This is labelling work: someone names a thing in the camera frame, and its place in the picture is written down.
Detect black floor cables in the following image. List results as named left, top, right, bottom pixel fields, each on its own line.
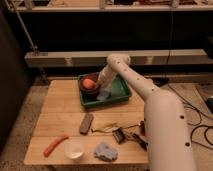
left=161, top=83, right=213, bottom=151

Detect wooden shelf rack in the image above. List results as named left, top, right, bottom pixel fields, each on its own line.
left=14, top=0, right=213, bottom=68

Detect green plastic tray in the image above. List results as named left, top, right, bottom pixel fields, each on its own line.
left=77, top=75, right=132, bottom=108

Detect blue crumpled cloth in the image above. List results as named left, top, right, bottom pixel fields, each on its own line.
left=93, top=142, right=118, bottom=162

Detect orange ball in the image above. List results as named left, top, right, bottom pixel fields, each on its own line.
left=82, top=79, right=95, bottom=89

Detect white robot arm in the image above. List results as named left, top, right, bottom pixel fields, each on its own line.
left=98, top=53, right=197, bottom=171

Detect dark red bowl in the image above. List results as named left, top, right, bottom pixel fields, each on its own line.
left=79, top=73, right=100, bottom=96

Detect black binder clip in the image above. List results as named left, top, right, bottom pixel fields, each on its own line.
left=112, top=129, right=125, bottom=144

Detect metal clamp pole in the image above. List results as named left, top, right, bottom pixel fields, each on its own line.
left=9, top=0, right=46, bottom=56

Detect orange carrot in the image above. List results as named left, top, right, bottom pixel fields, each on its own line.
left=43, top=135, right=68, bottom=157

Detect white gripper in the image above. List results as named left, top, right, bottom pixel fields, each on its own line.
left=98, top=65, right=117, bottom=89

